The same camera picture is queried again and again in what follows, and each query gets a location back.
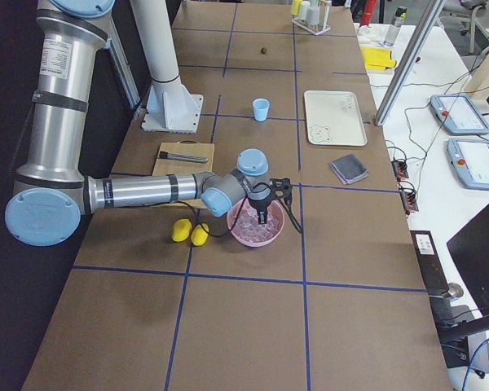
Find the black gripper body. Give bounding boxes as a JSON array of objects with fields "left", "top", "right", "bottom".
[{"left": 249, "top": 178, "right": 292, "bottom": 213}]

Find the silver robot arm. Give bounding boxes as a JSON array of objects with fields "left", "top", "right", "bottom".
[{"left": 5, "top": 1, "right": 292, "bottom": 247}]

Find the clear ice cubes pile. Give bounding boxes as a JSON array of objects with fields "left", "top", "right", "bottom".
[{"left": 232, "top": 207, "right": 282, "bottom": 243}]

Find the light blue plastic cup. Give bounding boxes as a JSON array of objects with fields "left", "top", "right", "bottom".
[{"left": 253, "top": 98, "right": 270, "bottom": 122}]

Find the yellow cup on rack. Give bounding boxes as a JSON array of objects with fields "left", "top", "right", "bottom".
[{"left": 290, "top": 0, "right": 302, "bottom": 16}]

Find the white cup on rack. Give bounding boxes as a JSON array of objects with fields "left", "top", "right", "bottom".
[{"left": 306, "top": 6, "right": 319, "bottom": 26}]

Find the grey cup on rack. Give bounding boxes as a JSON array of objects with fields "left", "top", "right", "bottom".
[{"left": 298, "top": 0, "right": 311, "bottom": 20}]

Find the pink bowl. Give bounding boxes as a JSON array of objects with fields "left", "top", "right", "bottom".
[{"left": 227, "top": 200, "right": 285, "bottom": 248}]

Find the yellow lemon near bowl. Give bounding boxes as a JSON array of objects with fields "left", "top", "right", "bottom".
[{"left": 190, "top": 223, "right": 209, "bottom": 247}]

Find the yellow lemon far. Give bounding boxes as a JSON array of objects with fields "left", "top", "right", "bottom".
[{"left": 171, "top": 218, "right": 193, "bottom": 243}]

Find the wooden cutting board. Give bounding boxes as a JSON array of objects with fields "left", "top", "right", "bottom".
[{"left": 152, "top": 142, "right": 214, "bottom": 176}]

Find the grey folded cloth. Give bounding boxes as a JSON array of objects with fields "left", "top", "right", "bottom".
[{"left": 329, "top": 154, "right": 369, "bottom": 184}]

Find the cream bear tray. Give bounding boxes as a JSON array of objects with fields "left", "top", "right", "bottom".
[{"left": 304, "top": 90, "right": 368, "bottom": 147}]

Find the yellow cloth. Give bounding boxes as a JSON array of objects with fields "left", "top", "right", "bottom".
[{"left": 360, "top": 46, "right": 397, "bottom": 71}]

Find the black box with label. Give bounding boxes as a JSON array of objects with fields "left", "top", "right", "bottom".
[{"left": 410, "top": 230, "right": 449, "bottom": 297}]

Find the upper teach pendant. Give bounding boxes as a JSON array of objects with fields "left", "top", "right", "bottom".
[{"left": 430, "top": 93, "right": 489, "bottom": 135}]

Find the teach pendant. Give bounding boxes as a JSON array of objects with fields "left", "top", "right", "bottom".
[
  {"left": 447, "top": 138, "right": 489, "bottom": 191},
  {"left": 430, "top": 93, "right": 489, "bottom": 135}
]

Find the lower teach pendant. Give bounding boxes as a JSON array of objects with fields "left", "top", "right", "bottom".
[{"left": 447, "top": 138, "right": 489, "bottom": 191}]

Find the black laptop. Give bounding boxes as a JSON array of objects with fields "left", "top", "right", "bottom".
[{"left": 447, "top": 204, "right": 489, "bottom": 314}]

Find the clear water bottle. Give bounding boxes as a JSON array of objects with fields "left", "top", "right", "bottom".
[{"left": 383, "top": 6, "right": 408, "bottom": 46}]

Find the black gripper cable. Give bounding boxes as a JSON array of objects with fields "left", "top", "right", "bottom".
[{"left": 174, "top": 177, "right": 304, "bottom": 239}]

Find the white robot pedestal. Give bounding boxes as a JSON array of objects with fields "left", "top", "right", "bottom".
[{"left": 130, "top": 0, "right": 204, "bottom": 134}]

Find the white wire cup rack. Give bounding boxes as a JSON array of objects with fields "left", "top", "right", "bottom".
[{"left": 290, "top": 0, "right": 332, "bottom": 36}]

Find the aluminium frame post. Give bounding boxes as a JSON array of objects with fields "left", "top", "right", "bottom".
[{"left": 374, "top": 0, "right": 445, "bottom": 126}]

